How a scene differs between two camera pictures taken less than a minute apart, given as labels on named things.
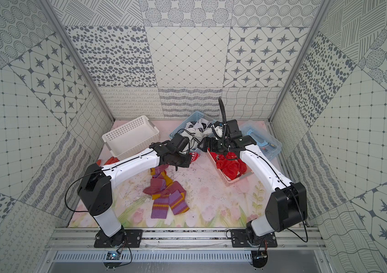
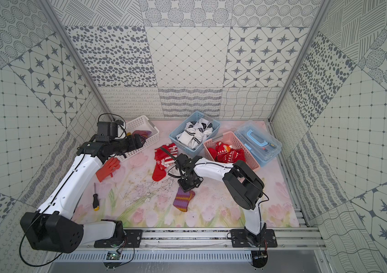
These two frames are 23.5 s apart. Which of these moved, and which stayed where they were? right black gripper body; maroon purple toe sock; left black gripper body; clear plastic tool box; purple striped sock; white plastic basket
Moved: right black gripper body; maroon purple toe sock; purple striped sock; left black gripper body
Stayed: white plastic basket; clear plastic tool box
